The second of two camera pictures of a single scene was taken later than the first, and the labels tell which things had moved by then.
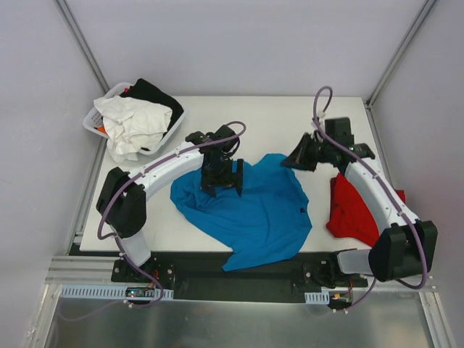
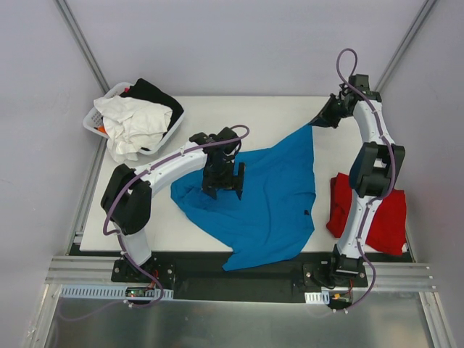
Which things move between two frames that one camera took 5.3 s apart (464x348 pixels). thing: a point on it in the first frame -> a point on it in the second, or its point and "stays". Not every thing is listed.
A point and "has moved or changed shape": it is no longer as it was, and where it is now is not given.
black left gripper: (220, 180) stays
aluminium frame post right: (425, 9) stays
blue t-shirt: (267, 223) has moved or changed shape
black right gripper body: (313, 151) -> (329, 112)
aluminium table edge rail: (97, 270) stays
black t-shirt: (143, 90) stays
